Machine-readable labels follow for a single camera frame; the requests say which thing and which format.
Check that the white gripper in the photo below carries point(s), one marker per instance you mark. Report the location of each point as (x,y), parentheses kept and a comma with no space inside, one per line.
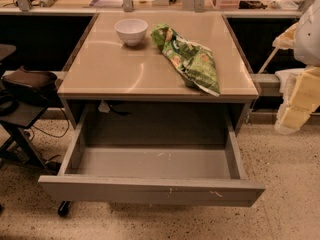
(308,39)

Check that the white ceramic bowl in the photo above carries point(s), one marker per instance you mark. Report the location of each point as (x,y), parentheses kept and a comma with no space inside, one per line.
(131,31)

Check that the black side stand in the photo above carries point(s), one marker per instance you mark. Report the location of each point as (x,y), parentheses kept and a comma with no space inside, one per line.
(16,116)

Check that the dark brown bag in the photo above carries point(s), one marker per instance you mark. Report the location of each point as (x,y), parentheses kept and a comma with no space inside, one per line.
(32,87)

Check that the black stand leg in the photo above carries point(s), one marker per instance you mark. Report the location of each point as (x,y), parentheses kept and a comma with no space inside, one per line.
(63,209)

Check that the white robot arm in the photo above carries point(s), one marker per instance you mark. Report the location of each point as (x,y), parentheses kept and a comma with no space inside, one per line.
(307,36)

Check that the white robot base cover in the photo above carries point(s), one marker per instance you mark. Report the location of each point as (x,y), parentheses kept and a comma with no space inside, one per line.
(286,79)

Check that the grey top drawer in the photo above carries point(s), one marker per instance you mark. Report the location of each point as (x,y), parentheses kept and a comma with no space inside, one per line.
(155,153)

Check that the green chip bag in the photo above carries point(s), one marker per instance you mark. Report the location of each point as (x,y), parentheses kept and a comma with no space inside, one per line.
(194,62)

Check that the white stick with black tip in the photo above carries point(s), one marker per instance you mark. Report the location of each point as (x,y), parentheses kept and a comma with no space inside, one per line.
(268,60)

